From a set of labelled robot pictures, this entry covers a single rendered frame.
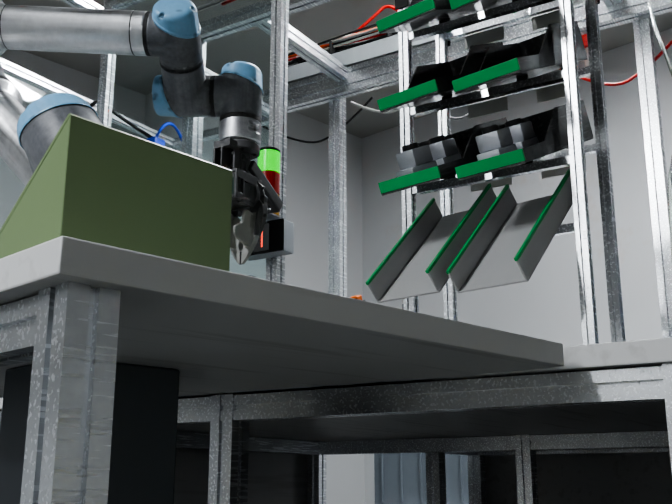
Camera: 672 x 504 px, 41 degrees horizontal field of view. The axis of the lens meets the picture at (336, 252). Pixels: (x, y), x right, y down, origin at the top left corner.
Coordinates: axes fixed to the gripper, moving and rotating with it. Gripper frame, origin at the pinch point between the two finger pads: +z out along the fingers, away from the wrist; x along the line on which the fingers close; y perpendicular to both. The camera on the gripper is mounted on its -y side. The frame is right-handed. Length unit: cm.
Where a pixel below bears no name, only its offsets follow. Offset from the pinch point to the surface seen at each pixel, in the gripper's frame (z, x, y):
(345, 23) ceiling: -187, -117, -224
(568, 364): 23, 58, 5
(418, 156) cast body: -17.2, 28.0, -12.6
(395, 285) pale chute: 4.8, 22.1, -14.4
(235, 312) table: 24, 46, 59
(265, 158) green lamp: -31.9, -18.4, -29.7
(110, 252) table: 22, 45, 73
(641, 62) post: -80, 43, -127
